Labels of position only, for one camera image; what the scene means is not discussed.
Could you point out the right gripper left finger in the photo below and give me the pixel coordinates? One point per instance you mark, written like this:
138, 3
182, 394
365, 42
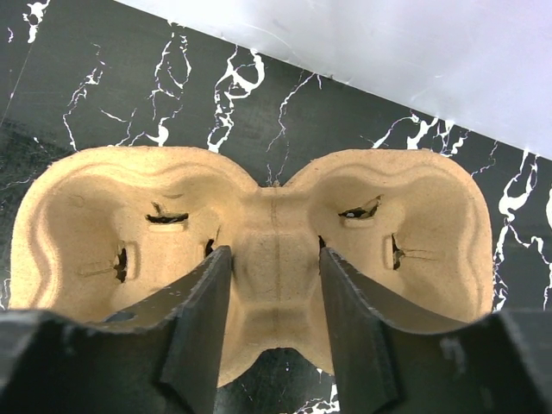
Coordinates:
160, 355

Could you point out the pulp cup carrier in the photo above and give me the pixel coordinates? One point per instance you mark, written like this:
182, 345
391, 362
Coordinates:
106, 227

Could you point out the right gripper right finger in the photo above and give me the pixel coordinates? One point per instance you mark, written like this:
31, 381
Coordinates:
393, 356

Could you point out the black marble pattern mat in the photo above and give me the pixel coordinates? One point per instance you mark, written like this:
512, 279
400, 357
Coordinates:
88, 74

